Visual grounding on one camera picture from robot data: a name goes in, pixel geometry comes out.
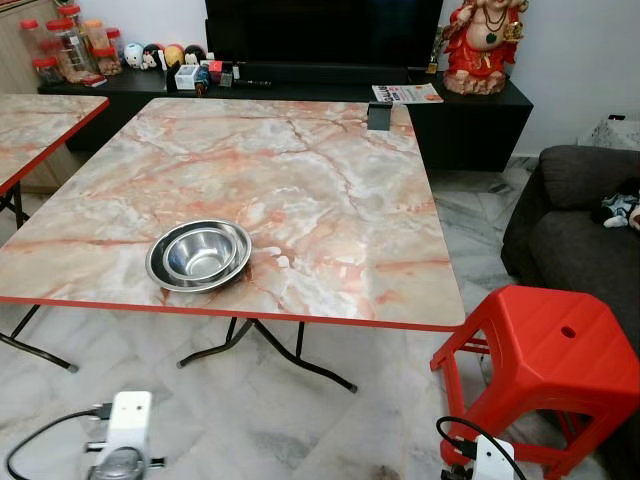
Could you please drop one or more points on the black TV console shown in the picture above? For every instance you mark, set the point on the black TV console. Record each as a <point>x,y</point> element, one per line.
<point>470,130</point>

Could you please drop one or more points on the jar with orange contents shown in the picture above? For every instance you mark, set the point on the jar with orange contents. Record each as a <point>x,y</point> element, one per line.
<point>97,35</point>

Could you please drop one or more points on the dark grey sofa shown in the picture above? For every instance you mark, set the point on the dark grey sofa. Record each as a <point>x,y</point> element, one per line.
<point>560,250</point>

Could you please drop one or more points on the yellow round figurine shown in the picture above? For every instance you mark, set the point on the yellow round figurine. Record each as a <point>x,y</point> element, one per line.
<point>174,56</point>

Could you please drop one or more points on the white round figurine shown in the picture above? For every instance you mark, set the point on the white round figurine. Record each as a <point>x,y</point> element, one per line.
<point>134,56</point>

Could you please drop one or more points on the black television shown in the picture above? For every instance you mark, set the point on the black television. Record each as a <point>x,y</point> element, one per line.
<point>320,30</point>

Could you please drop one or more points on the black round figurine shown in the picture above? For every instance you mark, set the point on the black round figurine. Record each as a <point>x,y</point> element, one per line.
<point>195,55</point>

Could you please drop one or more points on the large steel bowl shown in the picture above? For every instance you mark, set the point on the large steel bowl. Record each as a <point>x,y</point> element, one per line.
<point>153,263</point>

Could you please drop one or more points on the large clear jar red lid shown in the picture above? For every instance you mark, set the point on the large clear jar red lid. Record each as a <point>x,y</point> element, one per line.
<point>70,50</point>

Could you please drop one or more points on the small red object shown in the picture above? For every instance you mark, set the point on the small red object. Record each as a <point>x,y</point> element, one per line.
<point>214,69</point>

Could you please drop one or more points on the white lace cloth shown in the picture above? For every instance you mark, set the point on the white lace cloth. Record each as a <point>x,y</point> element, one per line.
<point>612,133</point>

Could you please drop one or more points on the small clear jar red lid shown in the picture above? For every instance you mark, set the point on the small clear jar red lid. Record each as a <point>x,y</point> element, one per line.
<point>47,72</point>

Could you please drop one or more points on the red laughing Buddha statue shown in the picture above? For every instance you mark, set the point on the red laughing Buddha statue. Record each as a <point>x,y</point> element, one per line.
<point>485,55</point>

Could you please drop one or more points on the small marble top table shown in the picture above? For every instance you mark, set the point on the small marble top table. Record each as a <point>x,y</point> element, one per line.
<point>40,125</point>

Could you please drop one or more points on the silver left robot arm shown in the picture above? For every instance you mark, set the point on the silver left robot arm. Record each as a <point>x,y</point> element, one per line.
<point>118,467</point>

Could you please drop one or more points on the red plastic stool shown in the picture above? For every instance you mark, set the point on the red plastic stool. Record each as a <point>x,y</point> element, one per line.
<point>550,350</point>

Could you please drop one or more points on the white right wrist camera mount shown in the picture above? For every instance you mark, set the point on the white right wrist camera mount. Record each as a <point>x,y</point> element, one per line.
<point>492,462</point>

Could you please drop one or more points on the printed magazine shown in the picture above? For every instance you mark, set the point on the printed magazine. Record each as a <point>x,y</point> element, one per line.
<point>408,94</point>

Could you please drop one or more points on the grey table clamp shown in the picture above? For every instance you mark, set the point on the grey table clamp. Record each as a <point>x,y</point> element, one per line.
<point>379,117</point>

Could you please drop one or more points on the small steel bowl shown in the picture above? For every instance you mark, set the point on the small steel bowl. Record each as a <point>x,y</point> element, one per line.
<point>200,256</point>

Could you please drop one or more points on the black and white figurine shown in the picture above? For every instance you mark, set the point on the black and white figurine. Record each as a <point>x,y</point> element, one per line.
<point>153,58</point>

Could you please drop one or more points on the brown and white plush toy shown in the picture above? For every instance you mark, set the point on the brown and white plush toy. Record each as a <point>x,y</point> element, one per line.
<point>635,218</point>

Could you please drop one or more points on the jar with brown contents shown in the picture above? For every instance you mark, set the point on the jar with brown contents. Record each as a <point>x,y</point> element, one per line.
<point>107,62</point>

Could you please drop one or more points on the black and white plush toy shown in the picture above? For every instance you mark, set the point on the black and white plush toy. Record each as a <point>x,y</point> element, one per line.
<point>618,208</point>

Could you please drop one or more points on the tall clear jar red lid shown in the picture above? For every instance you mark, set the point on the tall clear jar red lid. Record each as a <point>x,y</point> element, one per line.
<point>32,38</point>

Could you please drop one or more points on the marble top folding table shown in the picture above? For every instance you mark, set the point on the marble top folding table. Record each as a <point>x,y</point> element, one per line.
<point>300,200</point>

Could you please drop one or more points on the small grey box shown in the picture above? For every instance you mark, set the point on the small grey box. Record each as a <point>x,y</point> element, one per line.
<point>226,77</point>

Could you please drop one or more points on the small white box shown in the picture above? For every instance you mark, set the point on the small white box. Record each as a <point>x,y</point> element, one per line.
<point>186,77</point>

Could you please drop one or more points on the black remote control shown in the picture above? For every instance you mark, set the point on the black remote control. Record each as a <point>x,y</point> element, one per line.
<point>253,82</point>

